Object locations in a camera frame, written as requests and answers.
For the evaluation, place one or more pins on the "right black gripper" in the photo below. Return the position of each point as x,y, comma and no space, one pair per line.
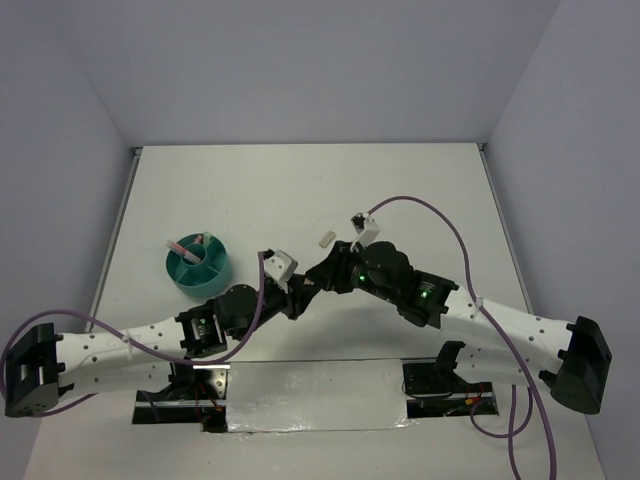
331,273

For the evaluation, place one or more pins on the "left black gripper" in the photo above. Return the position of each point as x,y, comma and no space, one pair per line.
297,303

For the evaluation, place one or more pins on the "grey eraser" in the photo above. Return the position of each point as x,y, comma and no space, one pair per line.
326,239

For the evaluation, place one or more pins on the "red pen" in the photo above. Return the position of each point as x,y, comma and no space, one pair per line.
183,252

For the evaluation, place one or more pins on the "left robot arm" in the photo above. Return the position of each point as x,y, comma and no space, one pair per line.
41,367

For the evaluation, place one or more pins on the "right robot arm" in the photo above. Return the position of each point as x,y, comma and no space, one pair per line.
485,341

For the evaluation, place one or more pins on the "teal round organizer container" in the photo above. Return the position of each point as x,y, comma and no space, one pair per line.
206,279

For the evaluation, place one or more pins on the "silver foil plate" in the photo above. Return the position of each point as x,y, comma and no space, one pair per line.
323,396

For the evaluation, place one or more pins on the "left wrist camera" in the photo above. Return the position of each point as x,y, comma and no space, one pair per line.
279,267

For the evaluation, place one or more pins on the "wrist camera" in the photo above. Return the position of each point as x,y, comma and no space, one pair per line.
279,267
367,230

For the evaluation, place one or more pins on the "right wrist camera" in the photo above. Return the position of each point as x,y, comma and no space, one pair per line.
367,230

